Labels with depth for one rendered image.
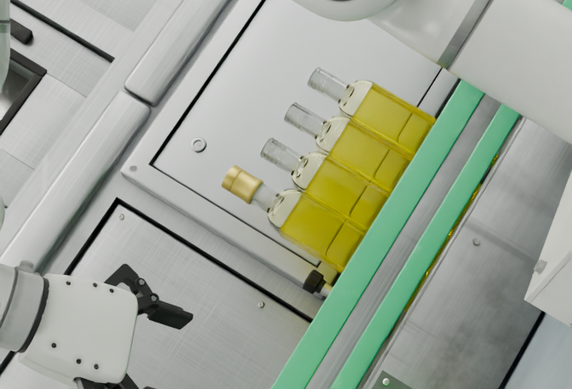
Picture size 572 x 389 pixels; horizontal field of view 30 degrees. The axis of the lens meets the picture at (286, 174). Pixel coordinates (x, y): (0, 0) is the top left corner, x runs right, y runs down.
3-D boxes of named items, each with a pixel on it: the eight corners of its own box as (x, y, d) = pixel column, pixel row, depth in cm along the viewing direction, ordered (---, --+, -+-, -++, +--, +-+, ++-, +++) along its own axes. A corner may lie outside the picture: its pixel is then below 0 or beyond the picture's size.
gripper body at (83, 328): (20, 280, 108) (121, 313, 112) (-5, 373, 102) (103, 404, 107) (44, 249, 103) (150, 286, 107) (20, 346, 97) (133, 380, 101)
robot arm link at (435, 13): (508, -33, 94) (352, -124, 95) (506, -22, 81) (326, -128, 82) (450, 61, 97) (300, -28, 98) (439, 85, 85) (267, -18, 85)
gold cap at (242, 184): (254, 191, 134) (224, 174, 135) (246, 209, 137) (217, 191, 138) (266, 176, 137) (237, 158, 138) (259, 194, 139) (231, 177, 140)
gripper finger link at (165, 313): (127, 284, 112) (185, 304, 114) (122, 311, 110) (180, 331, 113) (140, 272, 110) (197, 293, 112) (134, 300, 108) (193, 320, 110)
